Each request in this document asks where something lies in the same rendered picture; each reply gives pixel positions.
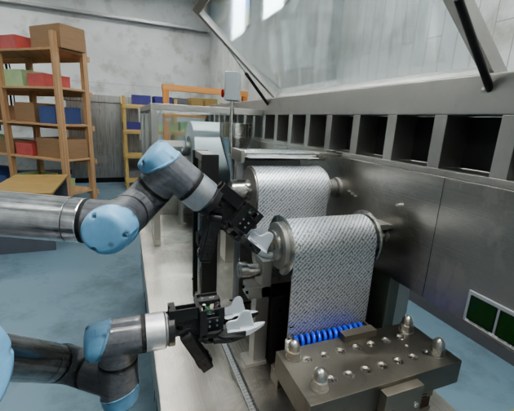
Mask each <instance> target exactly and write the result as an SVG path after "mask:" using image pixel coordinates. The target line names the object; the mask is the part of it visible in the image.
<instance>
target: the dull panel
mask: <svg viewBox="0 0 514 411"><path fill-rule="evenodd" d="M371 280H372V281H374V288H373V294H372V300H371V305H370V316H369V321H368V324H369V325H372V326H373V327H374V328H376V329H379V328H383V327H387V326H391V325H392V322H393V317H394V312H395V308H396V303H397V294H398V289H399V284H400V283H399V282H397V281H395V280H393V279H392V278H391V277H389V276H387V275H386V274H384V273H382V272H381V271H379V270H378V269H376V268H374V267H373V273H372V279H371Z"/></svg>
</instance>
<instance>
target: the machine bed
mask: <svg viewBox="0 0 514 411"><path fill-rule="evenodd" d="M160 227H161V245H154V241H153V234H152V231H151V227H150V223H149V222H148V224H147V226H146V227H145V228H143V229H142V230H141V231H140V232H139V234H140V248H141V255H142V262H143V269H144V283H145V290H146V298H147V305H148V313H152V312H162V311H164V312H165V314H166V312H167V303H171V302H174V303H175V306H178V305H184V304H189V303H194V301H193V299H194V297H193V280H192V278H193V243H192V242H185V243H174V244H165V245H163V215H160ZM216 292H217V294H218V295H219V297H220V305H221V307H229V306H230V305H231V303H232V301H229V299H232V297H233V262H228V263H226V262H225V261H224V260H223V259H222V257H221V256H220V240H218V241H217V283H216ZM249 342H250V335H247V336H246V337H245V338H242V339H240V340H237V341H236V342H231V343H229V346H230V347H231V349H232V351H233V354H234V356H235V358H236V360H237V363H238V365H239V367H240V370H241V372H242V374H243V376H244V379H245V380H246V383H247V385H248V387H249V389H250V392H251V394H252V396H253V398H254V400H255V403H256V405H257V407H258V409H259V411H296V410H295V408H294V406H293V404H292V403H291V402H290V399H289V397H288V396H287V394H286V392H285V391H284V389H283V388H282V389H278V390H277V389H276V387H275V385H274V384H273V381H272V379H271V378H270V373H271V365H272V364H275V361H274V362H271V363H268V362H267V361H266V364H264V365H257V366H254V367H250V368H246V367H245V365H244V364H243V362H242V360H241V357H240V353H242V352H245V351H249ZM202 345H203V347H204V348H205V349H207V350H208V352H209V353H210V354H211V357H212V364H213V366H214V367H212V368H211V369H209V370H208V371H206V372H205V373H203V372H202V370H201V369H199V368H198V367H197V365H196V363H195V360H194V359H193V358H192V356H191V355H190V353H189V352H188V350H187V349H186V347H185V346H184V345H183V343H182V342H181V341H180V338H179V336H178V337H175V346H173V347H168V345H167V348H166V349H163V350H159V351H153V361H154V368H155V376H156V383H157V397H158V404H159V411H249V409H248V408H247V405H246V402H245V400H244V398H243V395H242V393H241V390H240V388H239V386H238V384H237V380H236V379H235V376H234V374H233V371H232V369H231V366H230V364H229V362H228V359H227V356H226V355H225V353H224V349H223V347H222V345H221V343H217V344H214V343H209V344H205V343H203V342H202ZM429 405H430V408H429V410H427V411H457V410H456V409H455V408H454V407H453V406H451V405H450V404H449V403H448V402H447V401H446V400H445V399H443V398H442V397H441V396H440V395H439V394H438V393H437V392H435V391H434V390H433V393H432V396H430V400H429Z"/></svg>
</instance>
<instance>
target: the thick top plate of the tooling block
mask: <svg viewBox="0 0 514 411"><path fill-rule="evenodd" d="M399 326H400V324H398V325H391V326H387V327H383V328H379V329H377V331H376V336H373V337H369V338H363V339H359V340H356V341H351V342H343V341H342V340H341V339H340V338H332V339H329V340H325V341H321V342H315V343H311V344H307V345H303V346H300V348H301V352H300V355H301V357H302V358H301V361H300V362H298V363H291V362H289V361H288V360H287V359H286V350H281V351H276V359H275V371H274V373H275V375H276V376H277V379H278V381H279V382H280V384H281V386H282V387H283V389H284V391H285V392H286V394H287V396H288V397H289V399H290V402H291V403H292V404H293V406H294V408H295V410H296V411H371V410H374V409H377V408H378V404H379V395H380V390H381V389H384V388H387V387H391V386H394V385H397V384H400V383H403V382H407V381H410V380H413V379H416V378H417V379H418V380H419V381H420V382H422V383H423V384H424V389H423V393H425V392H428V391H432V390H435V389H437V388H440V387H445V386H448V385H450V384H453V383H456V382H457V381H458V376H459V370H460V367H461V364H462V361H461V360H460V359H459V358H458V357H457V356H455V355H454V354H452V353H451V352H449V351H448V350H446V353H445V359H444V360H438V359H435V358H433V357H431V356H430V355H429V354H428V350H429V347H430V344H431V343H432V341H433V339H432V338H430V337H428V336H427V335H426V334H425V333H424V332H422V331H421V330H420V329H418V328H416V327H415V326H414V330H413V331H414V333H413V334H411V335H407V334H403V333H401V332H400V331H399V329H398V327H399ZM318 367H322V368H324V369H325V370H326V372H327V375H328V387H329V390H328V392H327V393H326V394H324V395H318V394H317V393H315V392H313V391H312V389H311V387H310V384H311V382H312V376H313V375H314V372H315V370H316V369H317V368H318Z"/></svg>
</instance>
